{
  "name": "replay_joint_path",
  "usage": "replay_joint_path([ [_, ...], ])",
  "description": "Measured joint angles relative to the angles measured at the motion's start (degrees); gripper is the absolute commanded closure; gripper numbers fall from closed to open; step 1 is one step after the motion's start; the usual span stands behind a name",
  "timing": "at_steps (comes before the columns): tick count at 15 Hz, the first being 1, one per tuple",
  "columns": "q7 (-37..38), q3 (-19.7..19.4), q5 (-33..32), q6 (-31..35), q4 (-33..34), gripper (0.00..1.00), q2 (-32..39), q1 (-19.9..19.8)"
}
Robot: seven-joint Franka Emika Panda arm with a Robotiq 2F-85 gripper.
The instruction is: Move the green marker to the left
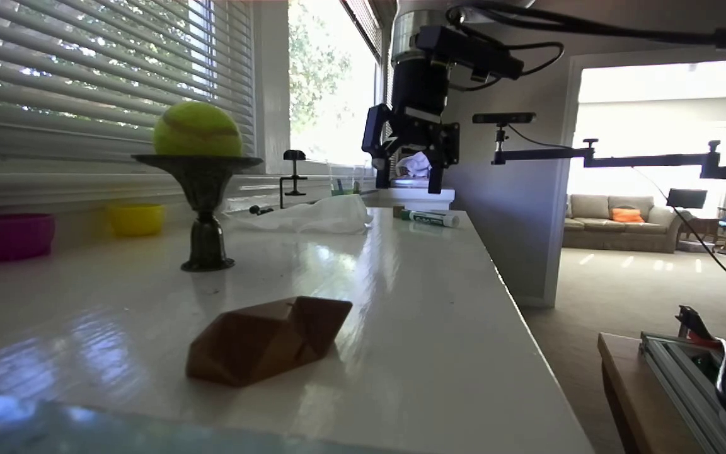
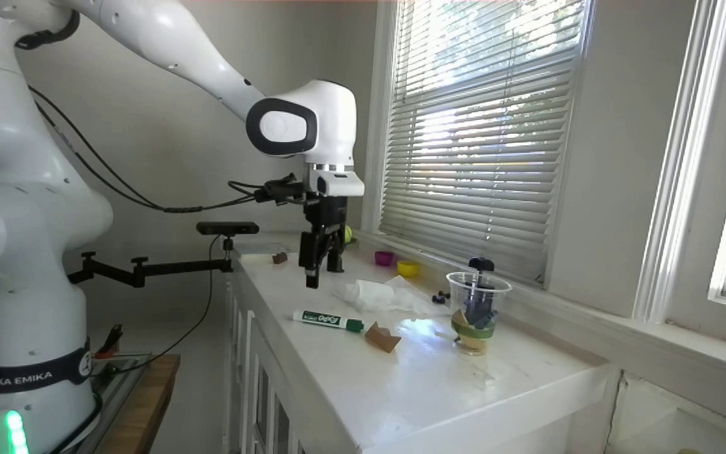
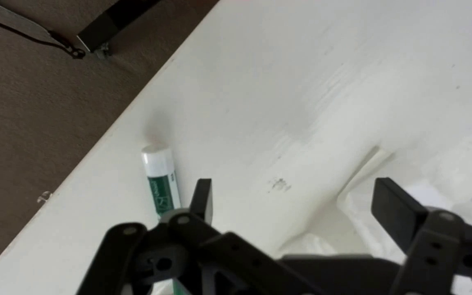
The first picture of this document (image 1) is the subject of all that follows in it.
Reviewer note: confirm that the yellow-green tennis ball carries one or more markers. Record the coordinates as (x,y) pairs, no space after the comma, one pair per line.
(200,128)

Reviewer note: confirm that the black clamp stand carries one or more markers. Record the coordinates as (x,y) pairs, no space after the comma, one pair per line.
(292,171)

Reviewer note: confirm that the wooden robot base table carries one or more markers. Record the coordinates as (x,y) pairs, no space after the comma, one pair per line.
(630,393)

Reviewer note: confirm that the white window blinds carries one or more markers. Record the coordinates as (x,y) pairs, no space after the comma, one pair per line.
(102,75)

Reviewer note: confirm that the faceted brown wooden block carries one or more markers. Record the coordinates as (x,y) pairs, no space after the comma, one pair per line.
(271,340)

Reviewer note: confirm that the green marker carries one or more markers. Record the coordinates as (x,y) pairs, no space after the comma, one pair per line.
(419,218)

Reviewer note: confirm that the grey sofa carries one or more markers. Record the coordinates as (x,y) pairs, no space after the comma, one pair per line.
(615,227)

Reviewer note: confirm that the red black clamp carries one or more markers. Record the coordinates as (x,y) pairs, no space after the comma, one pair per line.
(697,329)

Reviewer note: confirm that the small black object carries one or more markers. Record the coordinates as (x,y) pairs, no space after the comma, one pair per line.
(259,208)

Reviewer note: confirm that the black monitor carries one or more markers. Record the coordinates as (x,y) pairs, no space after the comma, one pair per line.
(686,197)

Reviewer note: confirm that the dark metal goblet stand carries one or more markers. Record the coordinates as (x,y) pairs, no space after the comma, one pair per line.
(205,210)

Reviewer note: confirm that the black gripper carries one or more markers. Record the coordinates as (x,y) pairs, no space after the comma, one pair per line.
(419,89)

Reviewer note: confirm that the black stereo camera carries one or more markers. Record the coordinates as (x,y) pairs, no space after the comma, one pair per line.
(505,118)

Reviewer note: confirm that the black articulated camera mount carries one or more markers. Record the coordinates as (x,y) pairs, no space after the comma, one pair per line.
(630,156)

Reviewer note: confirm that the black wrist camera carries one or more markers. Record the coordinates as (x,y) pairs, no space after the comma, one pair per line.
(472,50)

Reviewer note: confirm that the orange cushion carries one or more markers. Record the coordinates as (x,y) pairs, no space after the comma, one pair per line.
(628,214)

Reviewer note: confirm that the pink bowl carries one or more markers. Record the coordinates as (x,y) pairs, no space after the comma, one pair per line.
(7,236)

